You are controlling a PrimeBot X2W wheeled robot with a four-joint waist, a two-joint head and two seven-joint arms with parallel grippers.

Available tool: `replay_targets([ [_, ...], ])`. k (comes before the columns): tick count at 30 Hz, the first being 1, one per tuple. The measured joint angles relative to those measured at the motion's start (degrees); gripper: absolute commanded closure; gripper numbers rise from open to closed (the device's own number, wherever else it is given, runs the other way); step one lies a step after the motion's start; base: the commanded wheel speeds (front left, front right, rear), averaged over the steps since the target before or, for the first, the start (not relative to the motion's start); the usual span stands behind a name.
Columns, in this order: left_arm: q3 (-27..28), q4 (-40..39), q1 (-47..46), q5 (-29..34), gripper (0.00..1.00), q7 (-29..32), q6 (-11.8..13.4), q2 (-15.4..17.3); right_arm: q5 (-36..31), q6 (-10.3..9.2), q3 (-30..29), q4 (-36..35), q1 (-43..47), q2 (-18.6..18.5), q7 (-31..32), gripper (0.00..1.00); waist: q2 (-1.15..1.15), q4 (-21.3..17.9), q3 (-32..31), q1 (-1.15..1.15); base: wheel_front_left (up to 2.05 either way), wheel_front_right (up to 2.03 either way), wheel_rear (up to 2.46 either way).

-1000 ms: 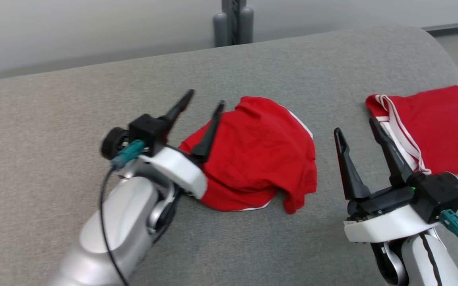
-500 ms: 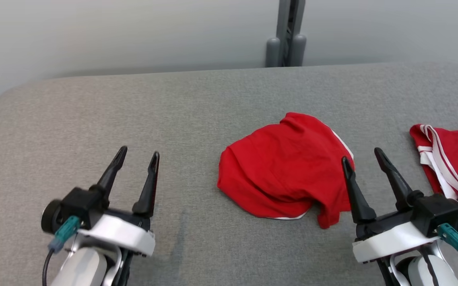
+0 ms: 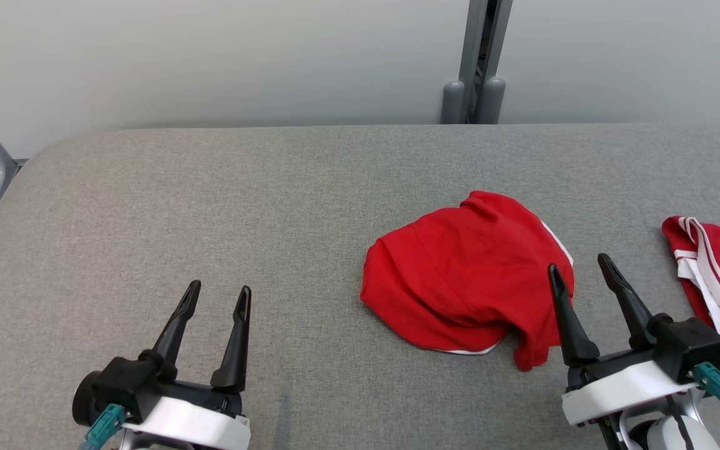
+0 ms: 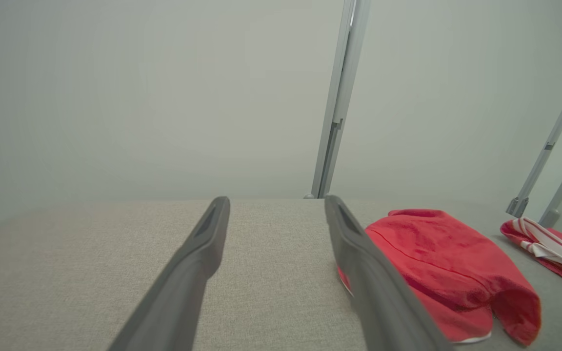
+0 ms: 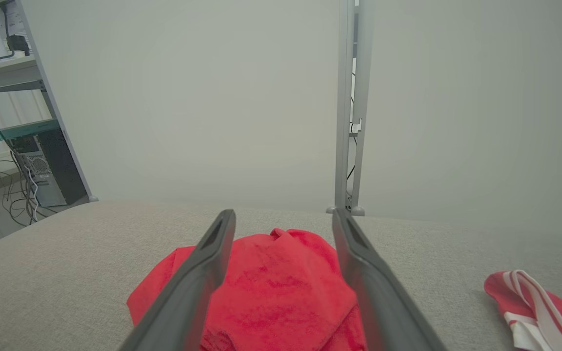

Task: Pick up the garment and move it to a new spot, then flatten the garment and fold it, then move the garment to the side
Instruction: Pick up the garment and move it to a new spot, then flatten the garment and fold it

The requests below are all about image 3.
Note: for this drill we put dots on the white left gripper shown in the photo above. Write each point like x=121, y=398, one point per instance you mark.
x=191, y=425

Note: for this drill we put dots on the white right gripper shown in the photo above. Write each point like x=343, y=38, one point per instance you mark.
x=622, y=390

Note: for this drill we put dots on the red Bulls shorts white stripe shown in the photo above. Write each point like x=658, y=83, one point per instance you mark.
x=460, y=275

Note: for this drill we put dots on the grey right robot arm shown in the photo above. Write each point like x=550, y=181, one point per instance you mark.
x=666, y=434

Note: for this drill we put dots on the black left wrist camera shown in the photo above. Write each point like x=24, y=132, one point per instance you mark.
x=122, y=381

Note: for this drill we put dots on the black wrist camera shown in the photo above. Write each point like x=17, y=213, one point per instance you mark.
x=688, y=344
x=122, y=381

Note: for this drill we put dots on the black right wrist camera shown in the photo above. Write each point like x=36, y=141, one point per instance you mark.
x=688, y=344

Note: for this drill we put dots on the teal left camera connector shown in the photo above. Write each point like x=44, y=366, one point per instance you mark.
x=105, y=425

